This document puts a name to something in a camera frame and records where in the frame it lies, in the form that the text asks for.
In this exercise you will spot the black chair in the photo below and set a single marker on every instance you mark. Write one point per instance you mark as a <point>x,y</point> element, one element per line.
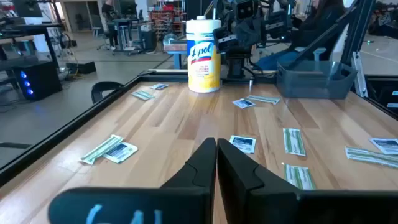
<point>105,88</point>

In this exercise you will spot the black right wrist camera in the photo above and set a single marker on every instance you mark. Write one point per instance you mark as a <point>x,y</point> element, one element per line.
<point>245,9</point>

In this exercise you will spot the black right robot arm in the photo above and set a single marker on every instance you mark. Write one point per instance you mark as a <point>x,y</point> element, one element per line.
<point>237,63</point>

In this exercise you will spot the grey equipment cart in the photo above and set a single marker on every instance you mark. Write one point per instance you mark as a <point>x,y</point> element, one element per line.
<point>127,34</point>

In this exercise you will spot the black floor box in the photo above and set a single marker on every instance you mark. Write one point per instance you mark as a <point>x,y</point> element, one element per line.
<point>81,67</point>

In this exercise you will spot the black desk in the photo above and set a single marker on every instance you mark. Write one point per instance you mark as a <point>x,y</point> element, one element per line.
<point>28,29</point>

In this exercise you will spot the red parts shelf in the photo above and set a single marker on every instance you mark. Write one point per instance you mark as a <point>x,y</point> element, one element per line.
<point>164,21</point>

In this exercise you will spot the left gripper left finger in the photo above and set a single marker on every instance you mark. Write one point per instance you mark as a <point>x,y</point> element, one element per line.
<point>140,205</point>

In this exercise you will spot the black diagonal frame strut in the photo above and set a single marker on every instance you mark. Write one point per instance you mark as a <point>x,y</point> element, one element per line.
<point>326,34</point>

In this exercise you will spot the person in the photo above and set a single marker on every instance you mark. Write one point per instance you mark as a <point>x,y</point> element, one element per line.
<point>314,28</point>
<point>109,25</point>

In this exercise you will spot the grey plastic bin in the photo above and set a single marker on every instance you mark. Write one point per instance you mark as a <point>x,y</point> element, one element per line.
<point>317,79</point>

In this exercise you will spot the aluminium frame post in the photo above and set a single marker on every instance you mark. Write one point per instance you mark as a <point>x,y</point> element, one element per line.
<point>359,74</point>

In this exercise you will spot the green striped bandage packet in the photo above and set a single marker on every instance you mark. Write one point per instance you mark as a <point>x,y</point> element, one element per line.
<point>371,157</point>
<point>102,148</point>
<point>264,99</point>
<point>142,95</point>
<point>293,141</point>
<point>299,177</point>

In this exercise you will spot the black upright frame post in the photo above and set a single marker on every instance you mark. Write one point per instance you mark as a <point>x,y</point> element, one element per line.
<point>357,31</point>

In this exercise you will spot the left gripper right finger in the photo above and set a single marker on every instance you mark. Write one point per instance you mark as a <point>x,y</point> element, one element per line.
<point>280,205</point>

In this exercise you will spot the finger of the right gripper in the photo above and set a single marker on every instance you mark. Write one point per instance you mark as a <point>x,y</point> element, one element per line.
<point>224,39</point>
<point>277,24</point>

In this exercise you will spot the white alcohol wipe packet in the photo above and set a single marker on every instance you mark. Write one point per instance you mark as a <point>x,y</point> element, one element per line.
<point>243,103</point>
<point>242,144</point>
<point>121,152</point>
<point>160,86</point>
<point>385,145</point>

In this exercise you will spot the small metal peg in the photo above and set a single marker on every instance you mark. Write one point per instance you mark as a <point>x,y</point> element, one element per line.
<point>250,82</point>

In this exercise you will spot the black monitor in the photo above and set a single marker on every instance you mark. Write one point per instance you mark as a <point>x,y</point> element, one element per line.
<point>26,7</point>

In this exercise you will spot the blue-legged wooden table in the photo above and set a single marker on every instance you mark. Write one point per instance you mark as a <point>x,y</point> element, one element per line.
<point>175,51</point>

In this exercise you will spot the black table frame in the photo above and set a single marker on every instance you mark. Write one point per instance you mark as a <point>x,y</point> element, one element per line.
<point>62,133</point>

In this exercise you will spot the black computer tower with lights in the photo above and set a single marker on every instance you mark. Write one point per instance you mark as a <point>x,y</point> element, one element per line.
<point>37,79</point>

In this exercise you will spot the yellow white Lysol wipes canister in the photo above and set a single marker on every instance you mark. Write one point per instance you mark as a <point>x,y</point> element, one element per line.
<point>203,56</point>

